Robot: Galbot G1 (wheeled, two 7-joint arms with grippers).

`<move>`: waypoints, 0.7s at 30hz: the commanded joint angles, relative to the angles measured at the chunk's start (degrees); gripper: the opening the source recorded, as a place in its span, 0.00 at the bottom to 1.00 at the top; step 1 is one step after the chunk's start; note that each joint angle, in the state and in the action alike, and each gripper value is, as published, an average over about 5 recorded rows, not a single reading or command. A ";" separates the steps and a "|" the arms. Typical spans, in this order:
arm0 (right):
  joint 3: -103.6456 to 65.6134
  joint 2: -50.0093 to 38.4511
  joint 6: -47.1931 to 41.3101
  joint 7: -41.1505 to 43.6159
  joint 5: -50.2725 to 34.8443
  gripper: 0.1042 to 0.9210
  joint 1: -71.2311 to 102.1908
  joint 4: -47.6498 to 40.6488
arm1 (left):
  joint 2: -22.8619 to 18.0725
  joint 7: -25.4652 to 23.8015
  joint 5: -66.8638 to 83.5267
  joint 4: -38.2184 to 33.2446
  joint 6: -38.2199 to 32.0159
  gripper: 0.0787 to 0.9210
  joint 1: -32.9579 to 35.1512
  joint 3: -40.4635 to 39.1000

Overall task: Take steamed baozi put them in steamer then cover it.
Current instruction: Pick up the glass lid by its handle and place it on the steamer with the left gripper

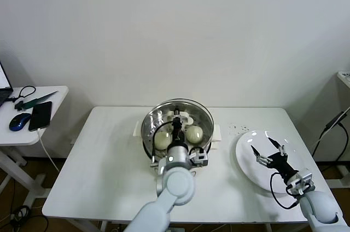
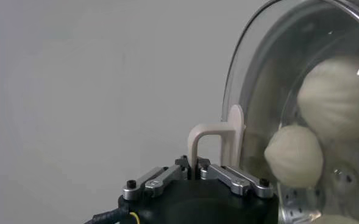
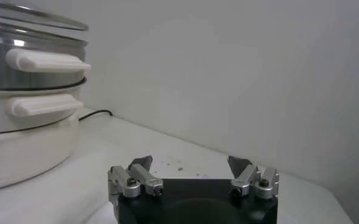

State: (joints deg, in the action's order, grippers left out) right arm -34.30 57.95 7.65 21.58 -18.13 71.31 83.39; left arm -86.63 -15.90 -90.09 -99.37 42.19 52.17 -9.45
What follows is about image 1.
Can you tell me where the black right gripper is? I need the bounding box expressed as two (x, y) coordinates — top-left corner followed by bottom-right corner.
(250, 137), (300, 186)

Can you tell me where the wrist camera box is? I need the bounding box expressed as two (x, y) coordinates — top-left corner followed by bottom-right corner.
(286, 171), (316, 196)
(190, 147), (209, 167)

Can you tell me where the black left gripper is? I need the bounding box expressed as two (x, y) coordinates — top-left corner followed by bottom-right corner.
(171, 107), (184, 148)

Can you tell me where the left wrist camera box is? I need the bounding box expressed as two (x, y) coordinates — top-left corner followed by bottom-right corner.
(190, 147), (209, 167)

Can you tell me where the blue computer mouse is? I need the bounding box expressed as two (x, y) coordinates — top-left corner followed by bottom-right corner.
(9, 112), (32, 131)

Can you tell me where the white steamed baozi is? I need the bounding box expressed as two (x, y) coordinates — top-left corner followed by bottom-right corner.
(185, 125), (205, 144)
(153, 131), (172, 150)

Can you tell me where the black smartphone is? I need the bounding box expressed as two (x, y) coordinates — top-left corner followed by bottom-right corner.
(28, 101), (53, 131)

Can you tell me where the perforated steel steamer basket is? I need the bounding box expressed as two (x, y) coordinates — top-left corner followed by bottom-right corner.
(133, 100), (221, 163)

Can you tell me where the green flat blade tool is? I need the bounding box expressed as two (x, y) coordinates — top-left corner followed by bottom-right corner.
(23, 91), (60, 109)

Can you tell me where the round glass pot lid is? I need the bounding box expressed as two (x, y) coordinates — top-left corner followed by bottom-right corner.
(141, 98), (215, 160)

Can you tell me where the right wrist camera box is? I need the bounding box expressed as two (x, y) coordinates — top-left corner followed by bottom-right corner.
(286, 171), (316, 196)

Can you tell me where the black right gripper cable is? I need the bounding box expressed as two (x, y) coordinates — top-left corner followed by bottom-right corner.
(270, 173), (300, 210)

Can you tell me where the white charging cable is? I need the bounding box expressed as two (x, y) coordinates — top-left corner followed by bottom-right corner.
(37, 129), (61, 173)

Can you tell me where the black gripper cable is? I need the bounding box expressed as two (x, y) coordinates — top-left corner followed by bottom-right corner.
(151, 121), (176, 165)
(270, 173), (300, 210)

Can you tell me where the black power adapter cable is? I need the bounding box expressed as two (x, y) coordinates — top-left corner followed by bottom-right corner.
(311, 105), (350, 174)

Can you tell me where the black looped cord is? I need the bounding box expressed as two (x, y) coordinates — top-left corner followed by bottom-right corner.
(7, 85), (37, 105)

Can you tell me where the black floor cable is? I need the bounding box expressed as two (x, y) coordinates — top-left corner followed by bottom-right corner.
(0, 204), (50, 232)

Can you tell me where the white side table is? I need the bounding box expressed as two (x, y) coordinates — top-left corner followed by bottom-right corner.
(0, 86), (69, 213)

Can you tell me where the white round plate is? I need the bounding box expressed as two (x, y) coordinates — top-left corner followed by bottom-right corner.
(235, 130), (306, 194)

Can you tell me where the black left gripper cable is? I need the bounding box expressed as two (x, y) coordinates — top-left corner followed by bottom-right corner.
(151, 121), (176, 165)

